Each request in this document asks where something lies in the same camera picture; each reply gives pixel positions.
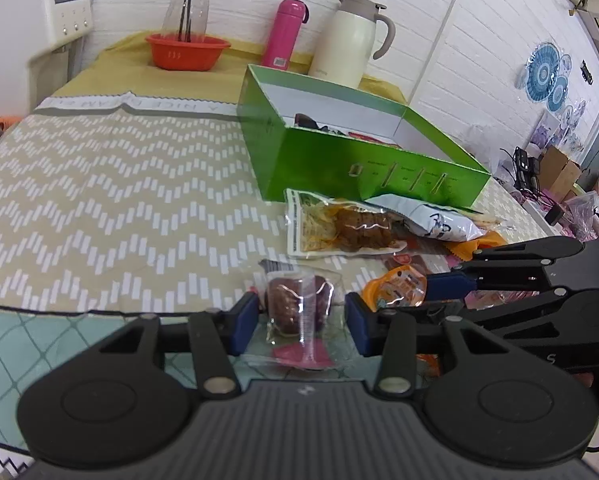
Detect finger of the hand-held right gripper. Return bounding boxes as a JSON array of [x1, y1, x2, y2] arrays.
[[426, 236, 586, 303], [424, 286, 573, 342]]

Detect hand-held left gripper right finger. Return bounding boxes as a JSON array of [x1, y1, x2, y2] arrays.
[[344, 291, 510, 399]]

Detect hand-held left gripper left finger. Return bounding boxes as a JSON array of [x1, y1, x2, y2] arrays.
[[96, 291, 261, 400]]

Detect orange snack packet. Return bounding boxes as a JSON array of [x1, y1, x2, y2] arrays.
[[442, 230, 507, 263]]

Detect clear packet with dark snack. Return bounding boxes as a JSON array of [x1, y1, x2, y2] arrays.
[[239, 259, 353, 373]]

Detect orange jelly packet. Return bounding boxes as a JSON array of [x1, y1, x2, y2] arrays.
[[362, 265, 430, 311]]

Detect white printed snack packet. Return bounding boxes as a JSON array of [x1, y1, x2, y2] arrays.
[[364, 194, 485, 242]]

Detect clear noodle snack packet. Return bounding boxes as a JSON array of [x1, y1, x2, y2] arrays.
[[284, 188, 410, 260]]

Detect green cardboard box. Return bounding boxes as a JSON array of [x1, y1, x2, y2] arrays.
[[236, 63, 493, 211]]

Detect pink snack packet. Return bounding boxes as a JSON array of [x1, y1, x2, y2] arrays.
[[462, 290, 540, 311]]

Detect red snack packet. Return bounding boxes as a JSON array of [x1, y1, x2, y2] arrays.
[[382, 251, 430, 273]]

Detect clear pinkish plastic bag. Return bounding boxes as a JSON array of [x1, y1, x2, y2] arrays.
[[562, 195, 599, 241]]

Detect brown cardboard box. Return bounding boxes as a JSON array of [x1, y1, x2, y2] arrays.
[[538, 146, 583, 201]]

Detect red sausage packet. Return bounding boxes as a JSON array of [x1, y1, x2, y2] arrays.
[[348, 130, 405, 150]]

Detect beige zigzag tablecloth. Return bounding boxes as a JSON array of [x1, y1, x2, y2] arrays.
[[0, 30, 560, 321]]

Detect pastel picture cards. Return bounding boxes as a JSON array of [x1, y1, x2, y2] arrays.
[[529, 99, 589, 153]]

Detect teal checked table cover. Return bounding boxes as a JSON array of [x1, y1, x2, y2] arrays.
[[0, 302, 380, 461]]

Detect cream thermos jug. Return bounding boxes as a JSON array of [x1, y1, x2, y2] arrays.
[[308, 0, 397, 90]]

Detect red plastic basin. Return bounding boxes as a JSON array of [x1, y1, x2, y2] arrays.
[[145, 33, 231, 72]]

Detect pink thermos bottle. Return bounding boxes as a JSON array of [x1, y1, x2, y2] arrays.
[[260, 0, 310, 69]]

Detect clear glass carafe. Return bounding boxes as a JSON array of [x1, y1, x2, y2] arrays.
[[160, 0, 216, 43]]

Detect white water dispenser with screen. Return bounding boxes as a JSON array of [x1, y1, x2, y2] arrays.
[[26, 0, 96, 106]]

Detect black cables and chargers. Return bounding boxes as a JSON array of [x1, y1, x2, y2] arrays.
[[499, 146, 545, 196]]

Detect blue round wall decoration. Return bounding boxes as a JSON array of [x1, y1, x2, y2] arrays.
[[517, 41, 575, 115]]

